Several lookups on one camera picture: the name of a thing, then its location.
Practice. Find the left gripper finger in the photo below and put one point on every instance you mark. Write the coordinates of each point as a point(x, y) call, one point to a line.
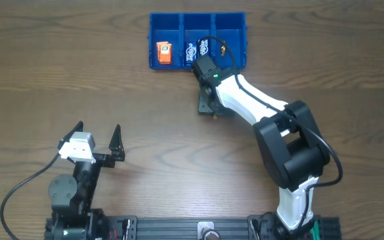
point(75, 128)
point(117, 146)

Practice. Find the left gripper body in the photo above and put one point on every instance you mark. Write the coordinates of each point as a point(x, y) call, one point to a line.
point(104, 160)

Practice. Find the blue candy pack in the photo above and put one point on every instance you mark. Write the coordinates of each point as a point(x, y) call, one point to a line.
point(191, 52)
point(203, 47)

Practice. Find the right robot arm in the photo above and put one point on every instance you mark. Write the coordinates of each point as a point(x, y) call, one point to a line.
point(278, 146)

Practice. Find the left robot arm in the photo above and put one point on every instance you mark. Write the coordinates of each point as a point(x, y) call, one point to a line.
point(75, 193)

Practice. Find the orange candy box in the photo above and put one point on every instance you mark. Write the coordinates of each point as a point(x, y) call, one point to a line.
point(164, 53)

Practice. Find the blue tray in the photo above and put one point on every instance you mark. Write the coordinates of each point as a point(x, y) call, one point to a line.
point(165, 26)

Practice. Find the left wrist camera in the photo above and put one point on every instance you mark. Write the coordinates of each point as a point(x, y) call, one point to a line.
point(78, 146)

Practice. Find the mounting rail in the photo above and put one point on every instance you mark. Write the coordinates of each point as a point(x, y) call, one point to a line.
point(172, 228)

